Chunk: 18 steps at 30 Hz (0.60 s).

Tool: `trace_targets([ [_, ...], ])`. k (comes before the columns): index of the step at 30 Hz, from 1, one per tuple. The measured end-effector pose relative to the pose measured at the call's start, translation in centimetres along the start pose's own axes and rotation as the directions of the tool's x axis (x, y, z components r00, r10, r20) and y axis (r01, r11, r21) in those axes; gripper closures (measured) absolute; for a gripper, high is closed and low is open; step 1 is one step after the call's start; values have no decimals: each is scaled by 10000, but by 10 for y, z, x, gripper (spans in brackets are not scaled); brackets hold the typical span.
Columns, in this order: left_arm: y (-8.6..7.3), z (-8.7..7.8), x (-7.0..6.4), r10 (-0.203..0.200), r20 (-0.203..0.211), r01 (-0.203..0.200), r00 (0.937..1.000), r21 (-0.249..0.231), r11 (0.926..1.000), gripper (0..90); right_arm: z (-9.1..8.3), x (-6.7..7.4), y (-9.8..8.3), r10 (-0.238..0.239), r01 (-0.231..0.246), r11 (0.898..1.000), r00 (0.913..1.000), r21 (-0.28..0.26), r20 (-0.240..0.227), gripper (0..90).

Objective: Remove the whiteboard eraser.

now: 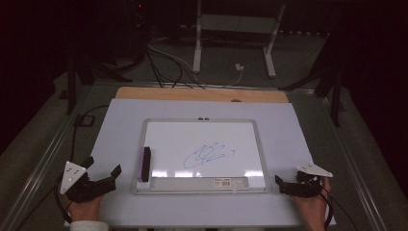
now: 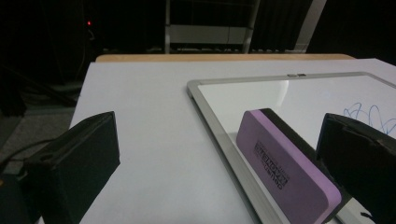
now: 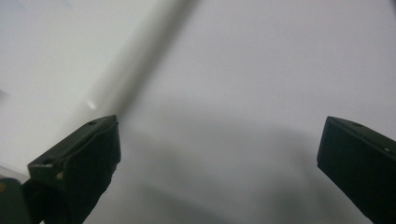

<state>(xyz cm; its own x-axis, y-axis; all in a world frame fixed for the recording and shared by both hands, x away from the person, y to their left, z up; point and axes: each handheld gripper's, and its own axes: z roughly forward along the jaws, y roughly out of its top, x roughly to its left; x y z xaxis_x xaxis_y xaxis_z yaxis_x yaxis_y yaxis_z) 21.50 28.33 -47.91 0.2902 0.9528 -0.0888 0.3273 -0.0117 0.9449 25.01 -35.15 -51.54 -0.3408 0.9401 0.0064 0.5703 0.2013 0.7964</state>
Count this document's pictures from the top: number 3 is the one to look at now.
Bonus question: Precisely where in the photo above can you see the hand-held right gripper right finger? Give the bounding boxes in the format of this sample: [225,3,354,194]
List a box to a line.
[317,116,396,224]

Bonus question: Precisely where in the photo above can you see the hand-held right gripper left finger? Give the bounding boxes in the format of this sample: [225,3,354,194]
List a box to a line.
[27,115,122,224]

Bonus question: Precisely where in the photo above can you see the white whiteboard with grey frame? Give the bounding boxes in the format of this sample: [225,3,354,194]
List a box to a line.
[0,0,200,178]

